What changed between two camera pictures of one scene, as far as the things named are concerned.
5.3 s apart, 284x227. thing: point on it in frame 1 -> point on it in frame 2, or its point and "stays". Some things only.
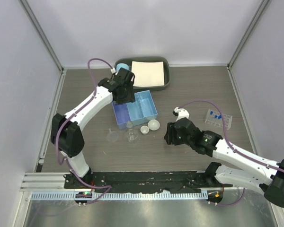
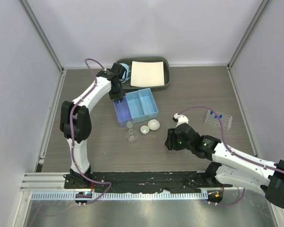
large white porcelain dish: [154, 125] stays
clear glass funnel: [112, 136] -> [122, 108]
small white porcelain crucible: [144, 129] stays
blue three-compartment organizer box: [141, 111] stays
